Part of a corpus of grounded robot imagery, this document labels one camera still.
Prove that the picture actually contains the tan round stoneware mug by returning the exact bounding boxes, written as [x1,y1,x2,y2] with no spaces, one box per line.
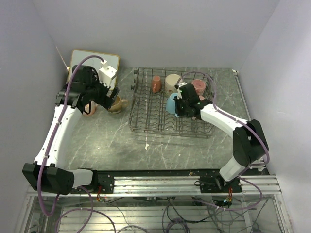
[108,95,129,114]

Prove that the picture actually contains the pink hexagonal mug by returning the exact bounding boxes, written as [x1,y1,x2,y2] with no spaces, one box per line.
[192,95,205,120]

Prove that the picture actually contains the aluminium frame rail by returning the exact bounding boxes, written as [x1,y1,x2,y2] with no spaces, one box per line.
[26,175,282,197]

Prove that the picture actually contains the pale pink mug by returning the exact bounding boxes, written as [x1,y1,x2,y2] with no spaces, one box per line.
[83,101,97,116]

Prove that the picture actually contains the small salmon dotted mug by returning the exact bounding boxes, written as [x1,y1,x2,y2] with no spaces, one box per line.
[151,75,162,93]

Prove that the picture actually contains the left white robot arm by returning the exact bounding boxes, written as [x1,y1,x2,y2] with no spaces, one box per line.
[22,64,119,195]

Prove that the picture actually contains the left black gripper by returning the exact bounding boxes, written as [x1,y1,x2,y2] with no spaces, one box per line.
[86,71,120,109]

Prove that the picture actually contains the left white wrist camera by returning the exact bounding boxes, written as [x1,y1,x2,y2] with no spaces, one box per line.
[98,60,117,88]

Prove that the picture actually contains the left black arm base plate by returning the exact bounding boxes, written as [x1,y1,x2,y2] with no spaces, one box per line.
[94,171,115,194]

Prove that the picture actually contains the white whiteboard with wooden frame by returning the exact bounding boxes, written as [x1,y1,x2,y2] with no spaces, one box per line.
[67,49,120,81]

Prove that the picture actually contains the large cream floral mug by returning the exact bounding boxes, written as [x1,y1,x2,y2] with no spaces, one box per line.
[165,74,183,95]

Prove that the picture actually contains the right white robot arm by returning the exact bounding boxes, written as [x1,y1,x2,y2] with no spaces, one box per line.
[174,82,269,192]

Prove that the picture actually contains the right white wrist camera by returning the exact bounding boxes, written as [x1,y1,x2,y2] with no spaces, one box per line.
[175,82,187,90]

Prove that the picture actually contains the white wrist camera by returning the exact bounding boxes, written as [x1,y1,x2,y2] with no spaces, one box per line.
[175,82,187,90]
[98,60,117,88]

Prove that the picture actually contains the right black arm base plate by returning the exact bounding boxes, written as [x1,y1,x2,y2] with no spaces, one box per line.
[193,169,242,193]

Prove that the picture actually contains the tangled cables under table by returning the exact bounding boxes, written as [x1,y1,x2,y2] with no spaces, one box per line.
[82,194,258,233]

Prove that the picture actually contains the purple cable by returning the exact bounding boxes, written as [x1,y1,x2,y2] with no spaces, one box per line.
[176,71,270,212]
[36,55,107,217]

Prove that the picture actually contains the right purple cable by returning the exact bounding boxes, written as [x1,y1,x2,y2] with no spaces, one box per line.
[176,71,270,212]

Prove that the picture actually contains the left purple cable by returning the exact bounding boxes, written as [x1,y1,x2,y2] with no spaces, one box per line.
[36,55,107,217]

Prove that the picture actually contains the light blue mug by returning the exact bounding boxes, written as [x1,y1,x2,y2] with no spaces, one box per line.
[166,93,179,117]

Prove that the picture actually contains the pink patterned mug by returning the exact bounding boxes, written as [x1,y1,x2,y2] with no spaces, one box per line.
[191,79,207,96]

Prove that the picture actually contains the dark wire dish rack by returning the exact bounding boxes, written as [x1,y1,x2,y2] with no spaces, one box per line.
[129,67,213,138]

